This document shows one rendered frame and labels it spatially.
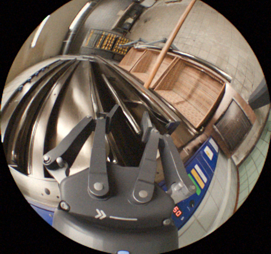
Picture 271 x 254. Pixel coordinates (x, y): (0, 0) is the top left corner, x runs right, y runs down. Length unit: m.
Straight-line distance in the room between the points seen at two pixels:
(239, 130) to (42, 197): 0.91
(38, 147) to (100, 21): 5.62
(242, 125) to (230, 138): 0.14
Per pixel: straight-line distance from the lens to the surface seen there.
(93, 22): 5.65
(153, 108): 0.17
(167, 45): 0.52
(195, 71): 1.08
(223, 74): 0.39
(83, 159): 0.22
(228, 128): 0.73
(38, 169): 0.25
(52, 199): 0.23
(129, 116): 0.17
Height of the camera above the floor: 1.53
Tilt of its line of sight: 37 degrees down
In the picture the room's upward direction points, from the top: 90 degrees counter-clockwise
